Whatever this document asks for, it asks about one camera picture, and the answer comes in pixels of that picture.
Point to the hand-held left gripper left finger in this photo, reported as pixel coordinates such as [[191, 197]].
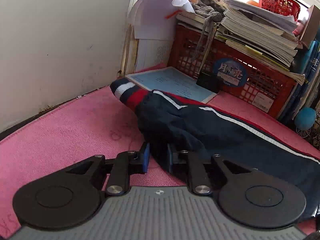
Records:
[[145, 157]]

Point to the navy and white jacket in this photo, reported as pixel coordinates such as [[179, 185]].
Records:
[[225, 135]]

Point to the grey cardboard tube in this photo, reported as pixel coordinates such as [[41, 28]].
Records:
[[311, 25]]

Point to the red plastic basket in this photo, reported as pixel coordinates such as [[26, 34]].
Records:
[[277, 3]]

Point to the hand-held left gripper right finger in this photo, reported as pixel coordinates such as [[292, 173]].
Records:
[[170, 157]]

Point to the row of thin blue books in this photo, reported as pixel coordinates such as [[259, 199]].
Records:
[[307, 80]]

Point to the red plastic crate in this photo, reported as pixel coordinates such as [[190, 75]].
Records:
[[275, 85]]

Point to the stack of paper workbooks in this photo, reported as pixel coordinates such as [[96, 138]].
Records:
[[257, 32]]

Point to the blue round plush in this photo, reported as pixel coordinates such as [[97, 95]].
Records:
[[305, 118]]

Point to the pink rabbit-print mat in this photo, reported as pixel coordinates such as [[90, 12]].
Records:
[[62, 130]]

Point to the miniature bicycle model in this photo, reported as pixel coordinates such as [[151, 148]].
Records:
[[303, 131]]

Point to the light blue booklet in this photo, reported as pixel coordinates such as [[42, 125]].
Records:
[[170, 80]]

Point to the grey knit cloth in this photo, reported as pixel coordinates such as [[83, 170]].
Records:
[[207, 5]]

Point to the small black box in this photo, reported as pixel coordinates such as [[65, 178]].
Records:
[[207, 81]]

